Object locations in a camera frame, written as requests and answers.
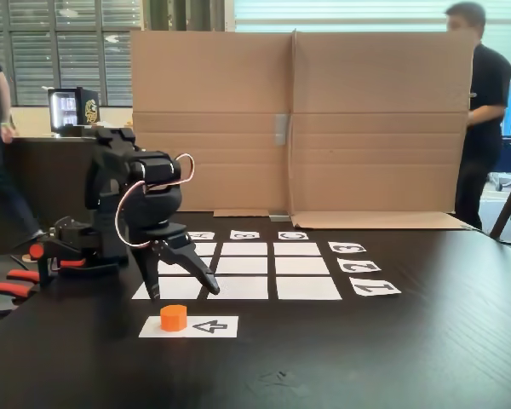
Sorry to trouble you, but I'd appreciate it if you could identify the round orange token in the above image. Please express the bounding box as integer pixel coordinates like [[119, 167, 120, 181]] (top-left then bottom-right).
[[159, 304, 187, 332]]

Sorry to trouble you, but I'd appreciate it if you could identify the white arrow paper sheet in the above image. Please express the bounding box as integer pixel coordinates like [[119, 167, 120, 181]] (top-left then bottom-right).
[[138, 315, 239, 339]]

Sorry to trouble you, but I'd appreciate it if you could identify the dark brown counter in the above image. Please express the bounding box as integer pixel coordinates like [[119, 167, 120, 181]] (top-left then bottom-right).
[[2, 135, 133, 255]]

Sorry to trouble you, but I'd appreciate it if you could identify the black bar clamp orange knob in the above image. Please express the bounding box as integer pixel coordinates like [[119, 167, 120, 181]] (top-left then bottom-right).
[[27, 243, 86, 289]]

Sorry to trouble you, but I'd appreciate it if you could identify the black mini fridge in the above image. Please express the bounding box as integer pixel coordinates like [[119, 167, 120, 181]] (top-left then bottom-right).
[[47, 87, 100, 138]]

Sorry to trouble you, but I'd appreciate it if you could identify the paper sheet number 3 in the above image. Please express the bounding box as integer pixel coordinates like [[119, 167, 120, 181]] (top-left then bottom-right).
[[327, 241, 367, 256]]

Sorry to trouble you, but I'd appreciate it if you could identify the large brown cardboard screen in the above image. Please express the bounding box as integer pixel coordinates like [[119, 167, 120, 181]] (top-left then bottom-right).
[[129, 28, 476, 231]]

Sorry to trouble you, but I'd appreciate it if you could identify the grey tape strip on cardboard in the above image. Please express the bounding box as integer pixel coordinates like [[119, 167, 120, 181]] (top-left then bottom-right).
[[274, 113, 290, 147]]

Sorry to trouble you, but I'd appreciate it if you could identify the paper sheet number 2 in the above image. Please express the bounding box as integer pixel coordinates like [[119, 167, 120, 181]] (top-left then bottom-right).
[[336, 257, 383, 274]]

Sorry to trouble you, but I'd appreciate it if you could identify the paper sheet number 1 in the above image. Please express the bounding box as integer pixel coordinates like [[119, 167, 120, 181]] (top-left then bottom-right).
[[348, 280, 402, 297]]

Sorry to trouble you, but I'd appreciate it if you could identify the dark stand leg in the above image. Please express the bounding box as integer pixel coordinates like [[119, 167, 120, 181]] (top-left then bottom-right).
[[489, 148, 511, 239]]

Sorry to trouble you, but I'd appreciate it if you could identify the white pink servo cable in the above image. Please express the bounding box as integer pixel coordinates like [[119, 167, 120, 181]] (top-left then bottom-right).
[[115, 153, 196, 249]]

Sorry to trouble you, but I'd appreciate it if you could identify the orange-handled spring clamp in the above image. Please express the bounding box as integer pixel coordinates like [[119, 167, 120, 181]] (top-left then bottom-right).
[[0, 268, 42, 304]]

